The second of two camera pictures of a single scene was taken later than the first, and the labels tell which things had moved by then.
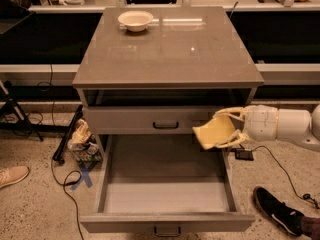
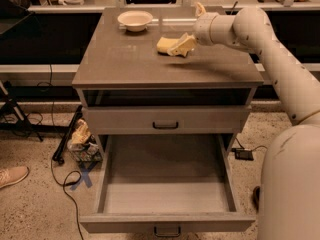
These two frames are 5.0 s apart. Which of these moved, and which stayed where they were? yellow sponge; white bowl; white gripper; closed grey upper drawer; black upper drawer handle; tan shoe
Moved: yellow sponge; white gripper
Stayed: black upper drawer handle; closed grey upper drawer; tan shoe; white bowl
